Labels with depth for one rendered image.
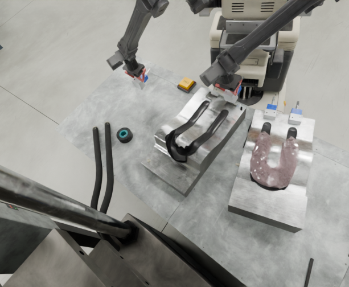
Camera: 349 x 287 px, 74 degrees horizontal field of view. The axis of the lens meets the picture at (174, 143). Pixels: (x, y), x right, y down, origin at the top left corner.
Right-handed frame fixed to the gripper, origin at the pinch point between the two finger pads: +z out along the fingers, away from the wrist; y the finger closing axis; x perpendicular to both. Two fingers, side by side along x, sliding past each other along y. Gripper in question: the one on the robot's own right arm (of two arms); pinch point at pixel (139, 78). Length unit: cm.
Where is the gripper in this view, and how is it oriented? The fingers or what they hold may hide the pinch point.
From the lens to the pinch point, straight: 130.8
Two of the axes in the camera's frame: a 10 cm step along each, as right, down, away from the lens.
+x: 5.4, -8.0, 2.8
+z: 2.0, 4.4, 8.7
